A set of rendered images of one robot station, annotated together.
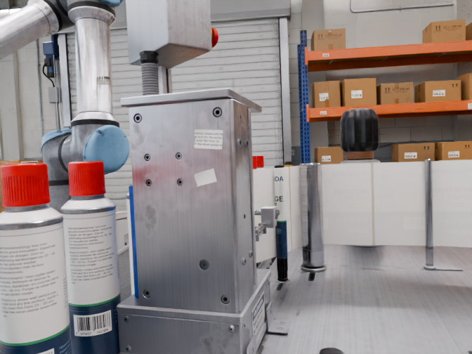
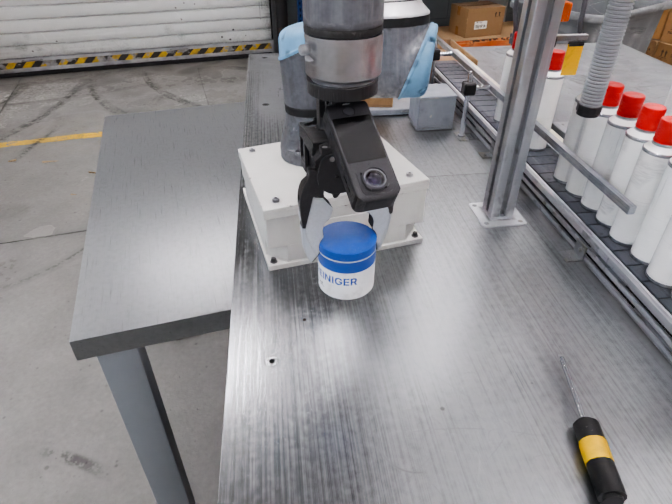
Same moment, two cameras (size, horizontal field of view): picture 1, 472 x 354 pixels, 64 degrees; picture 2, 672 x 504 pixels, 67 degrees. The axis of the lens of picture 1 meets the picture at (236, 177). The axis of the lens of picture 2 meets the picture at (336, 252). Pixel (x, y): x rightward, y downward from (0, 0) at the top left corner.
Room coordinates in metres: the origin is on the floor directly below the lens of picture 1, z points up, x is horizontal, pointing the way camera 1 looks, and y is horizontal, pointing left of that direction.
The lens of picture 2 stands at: (0.19, 0.78, 1.35)
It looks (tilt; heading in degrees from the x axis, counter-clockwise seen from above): 36 degrees down; 337
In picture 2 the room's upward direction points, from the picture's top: straight up
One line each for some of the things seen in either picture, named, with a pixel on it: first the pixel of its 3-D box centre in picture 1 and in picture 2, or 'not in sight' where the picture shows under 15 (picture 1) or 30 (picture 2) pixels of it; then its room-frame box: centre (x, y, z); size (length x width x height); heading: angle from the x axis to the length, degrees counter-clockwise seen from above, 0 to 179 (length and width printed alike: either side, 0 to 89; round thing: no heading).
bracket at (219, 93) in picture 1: (199, 105); not in sight; (0.41, 0.04, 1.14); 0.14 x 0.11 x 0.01; 164
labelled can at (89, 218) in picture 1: (92, 263); not in sight; (0.37, 0.15, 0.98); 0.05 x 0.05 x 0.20
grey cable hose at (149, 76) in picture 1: (152, 109); (609, 40); (0.71, 0.15, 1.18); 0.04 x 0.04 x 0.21
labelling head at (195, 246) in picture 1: (199, 223); not in sight; (0.41, 0.04, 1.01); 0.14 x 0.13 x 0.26; 164
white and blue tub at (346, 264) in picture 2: not in sight; (346, 260); (0.64, 0.58, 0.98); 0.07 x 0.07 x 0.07
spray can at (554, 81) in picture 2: not in sight; (544, 101); (0.98, -0.03, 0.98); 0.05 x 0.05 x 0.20
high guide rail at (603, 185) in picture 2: not in sight; (497, 92); (1.13, -0.03, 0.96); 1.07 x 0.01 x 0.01; 164
